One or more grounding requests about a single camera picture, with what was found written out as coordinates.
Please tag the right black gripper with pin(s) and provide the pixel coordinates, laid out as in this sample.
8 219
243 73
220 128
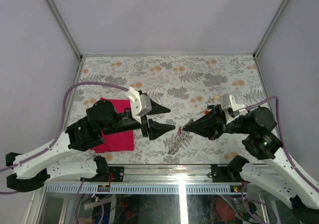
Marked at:
211 125

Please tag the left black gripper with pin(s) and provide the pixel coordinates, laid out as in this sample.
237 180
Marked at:
156 129

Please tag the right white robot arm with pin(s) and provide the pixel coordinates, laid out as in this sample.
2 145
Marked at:
295 188

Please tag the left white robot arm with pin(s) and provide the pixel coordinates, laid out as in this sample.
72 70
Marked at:
32 170

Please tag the red cloth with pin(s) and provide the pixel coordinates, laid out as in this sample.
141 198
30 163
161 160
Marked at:
123 141

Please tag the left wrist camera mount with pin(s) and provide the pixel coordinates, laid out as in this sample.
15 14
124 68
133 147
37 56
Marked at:
140 104

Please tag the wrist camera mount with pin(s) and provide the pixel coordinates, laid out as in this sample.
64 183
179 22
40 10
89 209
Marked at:
231 109
140 104

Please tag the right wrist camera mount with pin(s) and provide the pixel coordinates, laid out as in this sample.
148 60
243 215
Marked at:
231 109

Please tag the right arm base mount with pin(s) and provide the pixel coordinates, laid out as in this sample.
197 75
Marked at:
224 171

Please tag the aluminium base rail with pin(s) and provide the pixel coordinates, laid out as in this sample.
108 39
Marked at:
155 179

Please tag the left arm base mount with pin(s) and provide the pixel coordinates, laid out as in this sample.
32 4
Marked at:
106 173

